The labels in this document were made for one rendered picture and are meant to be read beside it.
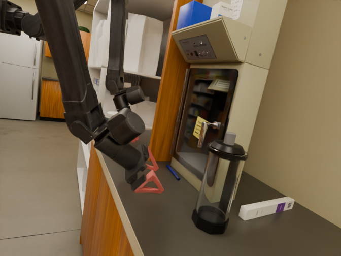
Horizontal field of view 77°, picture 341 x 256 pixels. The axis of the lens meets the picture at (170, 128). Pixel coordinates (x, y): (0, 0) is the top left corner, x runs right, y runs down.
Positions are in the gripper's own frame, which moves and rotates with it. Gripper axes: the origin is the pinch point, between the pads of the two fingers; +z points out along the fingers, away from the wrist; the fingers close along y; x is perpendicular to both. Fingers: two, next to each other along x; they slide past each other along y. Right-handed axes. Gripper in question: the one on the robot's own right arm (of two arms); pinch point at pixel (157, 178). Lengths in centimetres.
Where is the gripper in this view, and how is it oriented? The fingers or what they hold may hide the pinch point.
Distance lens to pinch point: 61.7
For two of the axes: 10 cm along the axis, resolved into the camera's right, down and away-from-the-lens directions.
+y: -1.9, -4.3, 8.8
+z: 6.6, 6.0, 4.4
